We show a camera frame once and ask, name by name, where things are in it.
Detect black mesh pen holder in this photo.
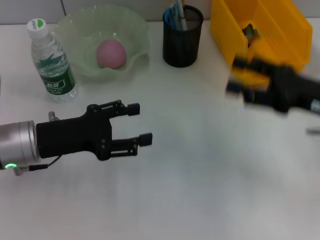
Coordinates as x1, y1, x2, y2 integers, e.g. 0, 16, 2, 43
162, 5, 205, 68

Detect green glass fruit plate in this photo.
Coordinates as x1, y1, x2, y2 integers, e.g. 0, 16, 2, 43
54, 4, 151, 82

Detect green plastic wrapper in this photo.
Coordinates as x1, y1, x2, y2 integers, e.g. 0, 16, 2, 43
241, 22, 262, 48

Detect green label water bottle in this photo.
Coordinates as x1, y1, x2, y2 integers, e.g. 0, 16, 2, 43
26, 18, 79, 103

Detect clear ballpoint pen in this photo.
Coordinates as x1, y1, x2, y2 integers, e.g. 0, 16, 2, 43
179, 0, 188, 31

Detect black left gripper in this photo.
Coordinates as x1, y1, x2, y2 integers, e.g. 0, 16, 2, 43
36, 99, 154, 162

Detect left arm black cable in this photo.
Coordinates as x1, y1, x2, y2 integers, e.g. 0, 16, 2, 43
14, 154, 63, 176

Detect blue scissors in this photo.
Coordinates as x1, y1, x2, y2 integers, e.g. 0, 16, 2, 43
165, 6, 181, 29

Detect yellow plastic bin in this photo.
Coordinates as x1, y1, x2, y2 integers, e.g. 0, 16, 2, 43
209, 0, 313, 87

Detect pink peach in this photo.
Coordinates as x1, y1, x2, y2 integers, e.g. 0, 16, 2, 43
96, 39, 128, 70

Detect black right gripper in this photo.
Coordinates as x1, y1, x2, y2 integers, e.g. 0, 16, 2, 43
224, 56, 320, 115

